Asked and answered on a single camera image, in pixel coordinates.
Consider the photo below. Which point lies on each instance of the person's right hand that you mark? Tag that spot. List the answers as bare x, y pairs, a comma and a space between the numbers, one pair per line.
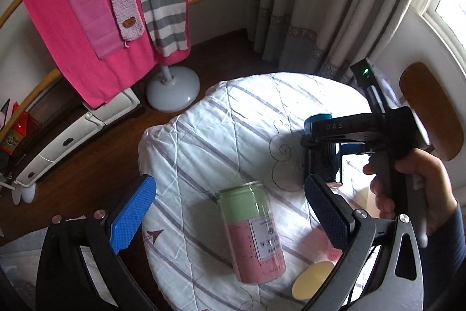
429, 177

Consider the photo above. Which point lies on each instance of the brown wooden chair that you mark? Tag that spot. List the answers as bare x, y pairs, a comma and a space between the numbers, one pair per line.
427, 98

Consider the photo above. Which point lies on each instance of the white striped quilted tablecloth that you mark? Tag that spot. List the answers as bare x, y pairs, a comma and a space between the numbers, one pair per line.
243, 130

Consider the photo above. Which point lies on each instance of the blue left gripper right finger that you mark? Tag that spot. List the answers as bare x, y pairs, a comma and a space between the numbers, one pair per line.
332, 212

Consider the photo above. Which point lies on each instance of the white paper cup near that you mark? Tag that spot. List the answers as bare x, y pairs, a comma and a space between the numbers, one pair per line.
311, 279

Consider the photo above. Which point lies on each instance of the light pink towel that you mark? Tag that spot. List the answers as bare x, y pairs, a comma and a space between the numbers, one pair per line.
99, 26

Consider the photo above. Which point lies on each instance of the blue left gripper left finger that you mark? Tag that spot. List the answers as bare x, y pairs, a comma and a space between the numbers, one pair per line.
126, 217

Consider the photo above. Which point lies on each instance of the hot pink towel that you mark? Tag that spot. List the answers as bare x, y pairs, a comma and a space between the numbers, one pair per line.
97, 81

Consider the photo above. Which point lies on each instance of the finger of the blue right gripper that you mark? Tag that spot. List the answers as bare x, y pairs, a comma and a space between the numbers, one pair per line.
317, 126

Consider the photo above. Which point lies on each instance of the person's right forearm dark sleeve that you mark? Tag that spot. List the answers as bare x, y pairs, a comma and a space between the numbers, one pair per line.
443, 263

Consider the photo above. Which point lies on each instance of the green and pink can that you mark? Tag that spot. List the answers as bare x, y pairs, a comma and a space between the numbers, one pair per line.
252, 236

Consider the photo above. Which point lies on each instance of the blue and black cup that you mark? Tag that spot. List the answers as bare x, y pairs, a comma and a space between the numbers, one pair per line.
325, 159

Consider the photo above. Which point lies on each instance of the white fan base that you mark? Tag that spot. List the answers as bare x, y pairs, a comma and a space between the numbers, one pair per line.
172, 89

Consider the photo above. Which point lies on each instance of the wooden towel rack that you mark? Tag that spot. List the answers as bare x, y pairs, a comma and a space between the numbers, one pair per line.
22, 79

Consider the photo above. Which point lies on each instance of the red box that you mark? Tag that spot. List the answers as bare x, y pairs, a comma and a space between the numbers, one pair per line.
22, 131

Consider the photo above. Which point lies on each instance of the white framed window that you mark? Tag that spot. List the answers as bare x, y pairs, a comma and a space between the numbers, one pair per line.
447, 18

